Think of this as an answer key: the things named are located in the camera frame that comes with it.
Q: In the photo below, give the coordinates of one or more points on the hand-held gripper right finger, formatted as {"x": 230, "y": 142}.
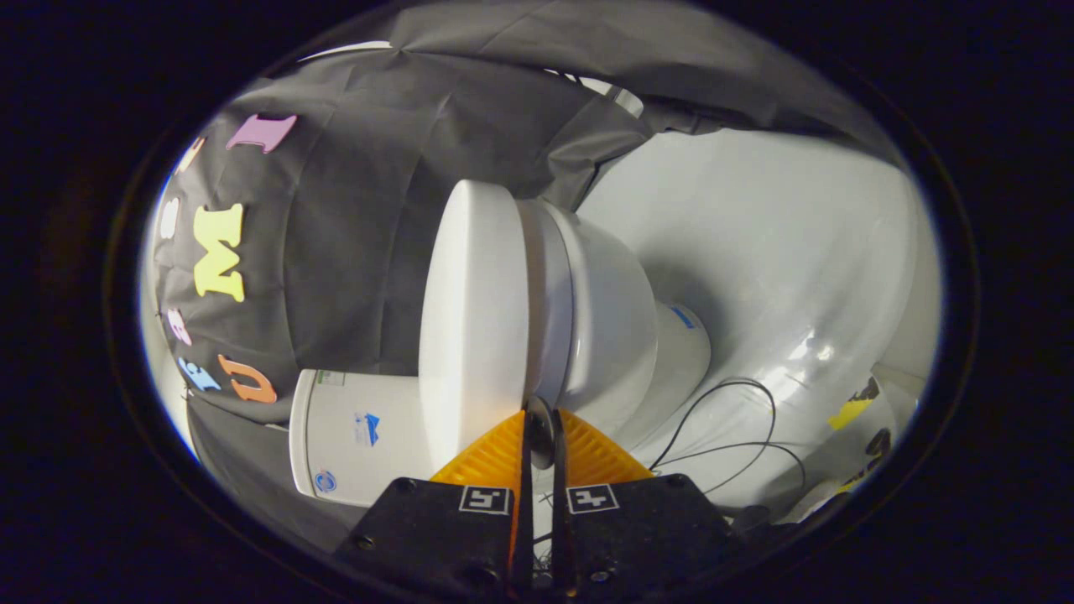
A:
{"x": 560, "y": 537}

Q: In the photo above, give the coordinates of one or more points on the white toilet lid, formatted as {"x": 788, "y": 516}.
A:
{"x": 474, "y": 319}

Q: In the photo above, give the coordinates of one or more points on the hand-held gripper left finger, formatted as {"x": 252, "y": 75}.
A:
{"x": 527, "y": 503}

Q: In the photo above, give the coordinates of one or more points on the black backdrop cloth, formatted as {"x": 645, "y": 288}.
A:
{"x": 361, "y": 235}

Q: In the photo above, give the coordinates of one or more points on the white toilet bowl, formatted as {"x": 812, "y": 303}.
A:
{"x": 612, "y": 319}

